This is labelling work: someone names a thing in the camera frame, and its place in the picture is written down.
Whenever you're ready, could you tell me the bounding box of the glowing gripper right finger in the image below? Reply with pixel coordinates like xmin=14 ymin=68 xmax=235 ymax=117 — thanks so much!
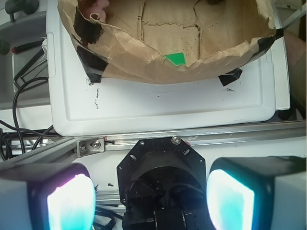
xmin=206 ymin=156 xmax=307 ymax=230

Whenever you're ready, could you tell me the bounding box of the black cable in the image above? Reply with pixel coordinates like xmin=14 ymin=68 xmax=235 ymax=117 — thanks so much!
xmin=0 ymin=77 xmax=56 ymax=163

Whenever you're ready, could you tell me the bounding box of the white plastic lid board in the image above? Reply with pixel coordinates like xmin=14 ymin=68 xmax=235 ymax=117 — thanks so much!
xmin=46 ymin=0 xmax=290 ymax=136

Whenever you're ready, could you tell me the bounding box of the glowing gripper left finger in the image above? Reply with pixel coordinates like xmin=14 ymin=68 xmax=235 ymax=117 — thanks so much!
xmin=0 ymin=163 xmax=96 ymax=230

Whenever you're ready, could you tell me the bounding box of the black octagonal mounting plate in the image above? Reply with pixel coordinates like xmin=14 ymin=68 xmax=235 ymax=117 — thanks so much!
xmin=117 ymin=137 xmax=206 ymax=209

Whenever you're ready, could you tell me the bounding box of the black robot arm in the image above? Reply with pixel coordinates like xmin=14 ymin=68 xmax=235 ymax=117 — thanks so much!
xmin=0 ymin=156 xmax=307 ymax=230

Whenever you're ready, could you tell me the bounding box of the green rectangular block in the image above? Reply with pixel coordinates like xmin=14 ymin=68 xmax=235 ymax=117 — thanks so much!
xmin=165 ymin=52 xmax=186 ymax=66

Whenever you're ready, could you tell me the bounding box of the pink rubber hand toy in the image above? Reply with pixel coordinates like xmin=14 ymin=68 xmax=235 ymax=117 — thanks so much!
xmin=78 ymin=0 xmax=110 ymax=21

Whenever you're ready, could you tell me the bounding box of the steel corner bracket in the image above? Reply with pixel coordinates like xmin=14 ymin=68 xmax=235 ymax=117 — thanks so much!
xmin=76 ymin=138 xmax=105 ymax=158

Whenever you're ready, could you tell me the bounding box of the brown paper bag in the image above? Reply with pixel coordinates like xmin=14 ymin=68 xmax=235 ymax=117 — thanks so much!
xmin=58 ymin=0 xmax=283 ymax=84

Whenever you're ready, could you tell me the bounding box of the aluminium extrusion rail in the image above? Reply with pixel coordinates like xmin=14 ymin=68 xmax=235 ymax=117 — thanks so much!
xmin=1 ymin=120 xmax=307 ymax=167

